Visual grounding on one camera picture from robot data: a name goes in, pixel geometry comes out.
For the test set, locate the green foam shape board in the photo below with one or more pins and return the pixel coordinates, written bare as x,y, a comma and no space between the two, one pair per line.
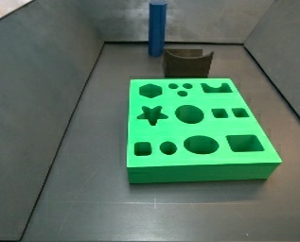
191,133

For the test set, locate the black curved holder stand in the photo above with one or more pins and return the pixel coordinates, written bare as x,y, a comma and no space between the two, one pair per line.
186,63

